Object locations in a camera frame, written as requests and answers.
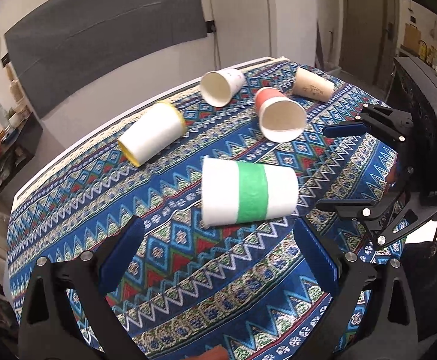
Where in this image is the green striped white paper cup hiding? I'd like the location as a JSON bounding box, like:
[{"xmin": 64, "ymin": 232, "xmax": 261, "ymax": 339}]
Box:
[{"xmin": 201, "ymin": 157, "xmax": 299, "ymax": 228}]

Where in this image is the beige kraft paper cup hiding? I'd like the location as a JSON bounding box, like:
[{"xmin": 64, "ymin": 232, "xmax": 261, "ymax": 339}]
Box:
[{"xmin": 292, "ymin": 67, "xmax": 334, "ymax": 102}]

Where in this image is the orange and white paper cup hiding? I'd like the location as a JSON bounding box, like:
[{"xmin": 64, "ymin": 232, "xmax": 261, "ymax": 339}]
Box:
[{"xmin": 254, "ymin": 87, "xmax": 307, "ymax": 143}]

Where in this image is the white cup with pink hearts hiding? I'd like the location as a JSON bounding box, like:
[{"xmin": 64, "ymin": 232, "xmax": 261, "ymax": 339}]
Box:
[{"xmin": 200, "ymin": 67, "xmax": 246, "ymax": 107}]

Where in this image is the yellow rimmed white paper cup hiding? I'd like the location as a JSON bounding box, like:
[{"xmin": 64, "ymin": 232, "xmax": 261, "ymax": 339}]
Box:
[{"xmin": 118, "ymin": 102, "xmax": 187, "ymax": 167}]

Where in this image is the brown wooden door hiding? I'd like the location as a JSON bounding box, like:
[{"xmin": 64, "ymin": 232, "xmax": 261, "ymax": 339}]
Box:
[{"xmin": 340, "ymin": 0, "xmax": 399, "ymax": 90}]

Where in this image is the white refrigerator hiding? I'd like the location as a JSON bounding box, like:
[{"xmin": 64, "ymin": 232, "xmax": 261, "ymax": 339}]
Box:
[{"xmin": 210, "ymin": 0, "xmax": 318, "ymax": 68}]

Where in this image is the blue patterned tablecloth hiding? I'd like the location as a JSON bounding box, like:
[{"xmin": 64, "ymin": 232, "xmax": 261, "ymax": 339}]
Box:
[{"xmin": 7, "ymin": 58, "xmax": 402, "ymax": 359}]

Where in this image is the black power cable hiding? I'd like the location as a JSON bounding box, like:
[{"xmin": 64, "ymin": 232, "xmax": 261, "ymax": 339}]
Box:
[{"xmin": 205, "ymin": 20, "xmax": 224, "ymax": 70}]

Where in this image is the black wall shelf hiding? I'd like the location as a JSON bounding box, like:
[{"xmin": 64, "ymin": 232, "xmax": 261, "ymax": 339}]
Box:
[{"xmin": 0, "ymin": 114, "xmax": 44, "ymax": 194}]

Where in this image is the dark grey wall panel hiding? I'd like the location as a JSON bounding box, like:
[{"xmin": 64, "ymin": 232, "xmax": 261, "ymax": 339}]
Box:
[{"xmin": 5, "ymin": 0, "xmax": 207, "ymax": 117}]

